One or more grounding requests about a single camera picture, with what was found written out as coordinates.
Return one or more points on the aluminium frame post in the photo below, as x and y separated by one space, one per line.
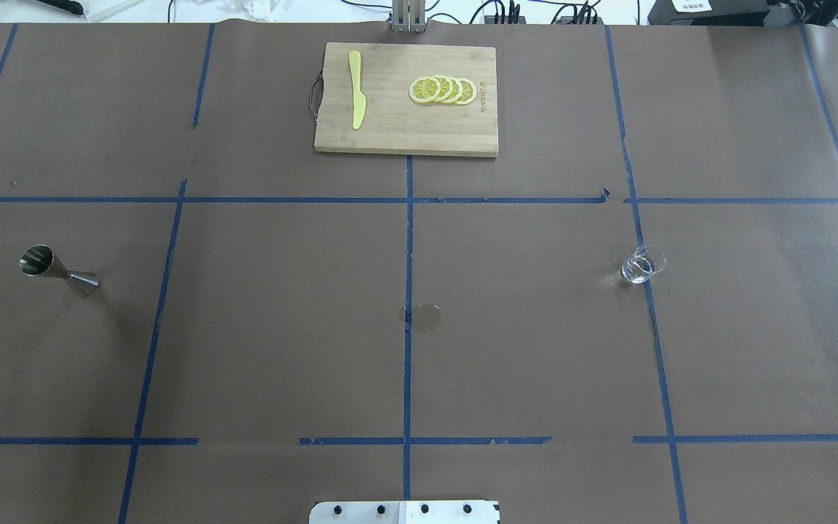
408 16

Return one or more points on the clear glass cup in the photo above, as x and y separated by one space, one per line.
644 263

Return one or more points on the yellow plastic knife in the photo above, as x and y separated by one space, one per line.
359 99

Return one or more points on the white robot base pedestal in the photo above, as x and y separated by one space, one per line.
406 511

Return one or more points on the bamboo cutting board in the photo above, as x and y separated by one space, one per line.
394 124

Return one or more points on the steel jigger measuring cup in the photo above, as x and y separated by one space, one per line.
41 261

